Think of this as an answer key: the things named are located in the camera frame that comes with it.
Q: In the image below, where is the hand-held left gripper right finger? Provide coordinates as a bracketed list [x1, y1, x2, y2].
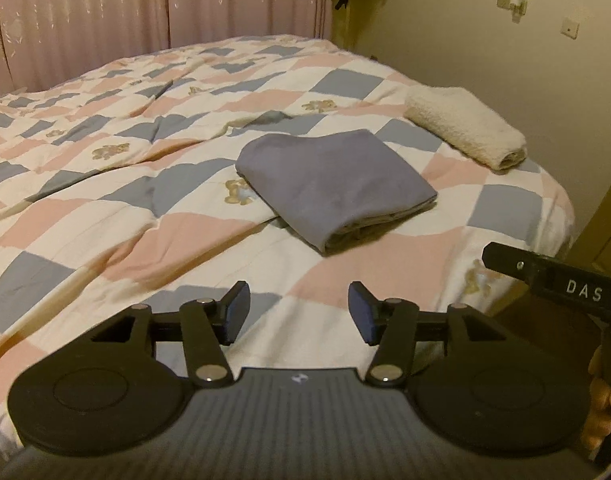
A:
[348, 281, 511, 388]

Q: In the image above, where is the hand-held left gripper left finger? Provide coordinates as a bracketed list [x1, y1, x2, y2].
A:
[90, 281, 251, 388]

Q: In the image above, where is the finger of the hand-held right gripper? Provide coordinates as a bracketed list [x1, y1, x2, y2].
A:
[483, 242, 539, 282]

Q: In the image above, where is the grey garment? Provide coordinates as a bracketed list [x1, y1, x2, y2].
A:
[235, 129, 439, 256]

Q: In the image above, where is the person's right hand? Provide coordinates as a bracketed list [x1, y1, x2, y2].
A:
[581, 345, 611, 462]

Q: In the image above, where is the white fleece cloth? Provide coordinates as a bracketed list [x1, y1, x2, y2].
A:
[404, 86, 527, 171]

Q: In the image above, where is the checked bear print quilt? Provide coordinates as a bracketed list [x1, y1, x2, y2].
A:
[0, 35, 576, 461]

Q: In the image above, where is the pink patterned curtain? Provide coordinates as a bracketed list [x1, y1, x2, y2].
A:
[0, 0, 333, 96]

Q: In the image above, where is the wall hook plate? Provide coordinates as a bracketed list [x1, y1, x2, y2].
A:
[498, 0, 528, 22]

